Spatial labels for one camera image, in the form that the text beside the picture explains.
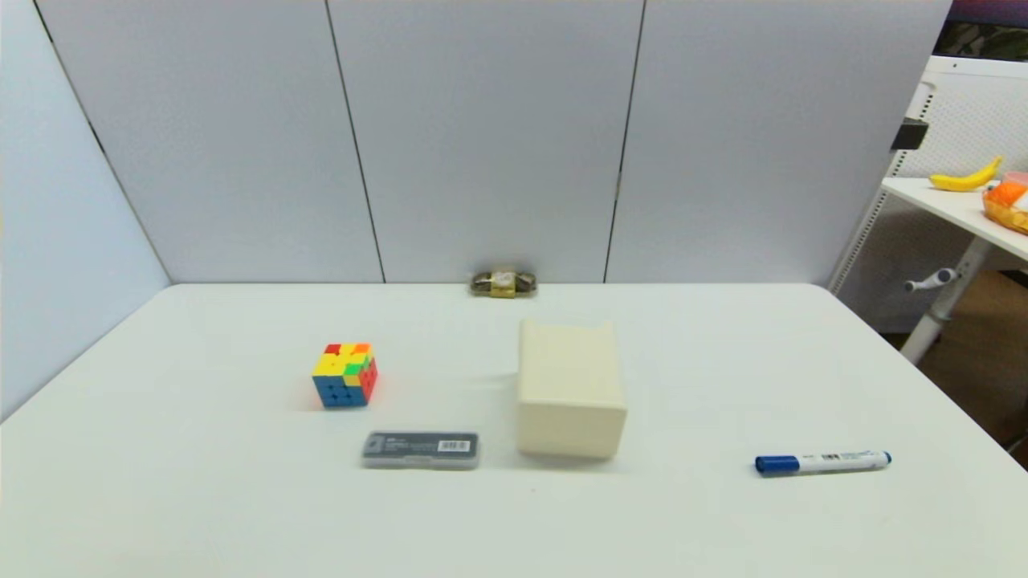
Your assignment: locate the multicoloured rubiks cube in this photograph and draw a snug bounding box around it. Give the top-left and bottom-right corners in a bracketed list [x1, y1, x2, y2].
[312, 343, 379, 409]

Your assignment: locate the gold foil wrapped object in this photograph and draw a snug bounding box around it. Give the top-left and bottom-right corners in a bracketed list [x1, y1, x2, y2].
[470, 270, 537, 299]

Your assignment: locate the cream rectangular box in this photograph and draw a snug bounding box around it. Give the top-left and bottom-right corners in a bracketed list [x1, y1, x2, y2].
[516, 318, 629, 461]

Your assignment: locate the grey plastic case with barcode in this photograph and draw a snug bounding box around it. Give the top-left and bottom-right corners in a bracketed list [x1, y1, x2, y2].
[361, 431, 481, 470]

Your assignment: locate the white marker with blue cap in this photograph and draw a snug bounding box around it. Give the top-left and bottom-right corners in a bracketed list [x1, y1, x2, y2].
[754, 450, 893, 477]

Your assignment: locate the black clamp on partition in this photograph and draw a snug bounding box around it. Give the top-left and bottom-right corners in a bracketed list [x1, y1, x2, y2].
[890, 117, 930, 152]

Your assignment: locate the white side table leg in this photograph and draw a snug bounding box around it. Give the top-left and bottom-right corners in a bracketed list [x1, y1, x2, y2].
[899, 236, 993, 366]

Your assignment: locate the white side table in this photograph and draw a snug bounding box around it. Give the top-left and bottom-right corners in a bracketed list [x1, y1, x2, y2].
[881, 177, 1028, 263]

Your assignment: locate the yellow banana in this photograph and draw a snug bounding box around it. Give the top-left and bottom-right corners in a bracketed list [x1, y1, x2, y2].
[929, 155, 1005, 193]

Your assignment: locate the white pegboard panel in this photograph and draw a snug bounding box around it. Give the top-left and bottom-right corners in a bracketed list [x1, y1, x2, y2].
[827, 55, 1028, 332]

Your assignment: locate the grey crank handle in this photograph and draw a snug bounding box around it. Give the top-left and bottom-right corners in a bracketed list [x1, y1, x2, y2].
[903, 268, 958, 293]

